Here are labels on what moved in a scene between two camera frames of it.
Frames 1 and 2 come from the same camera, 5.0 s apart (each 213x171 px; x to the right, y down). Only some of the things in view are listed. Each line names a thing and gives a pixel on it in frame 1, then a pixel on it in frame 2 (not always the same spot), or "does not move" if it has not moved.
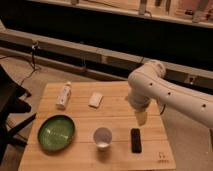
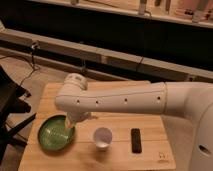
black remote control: (136, 140) does not move
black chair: (11, 94) does not move
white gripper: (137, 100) -> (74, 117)
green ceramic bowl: (56, 132) does not move
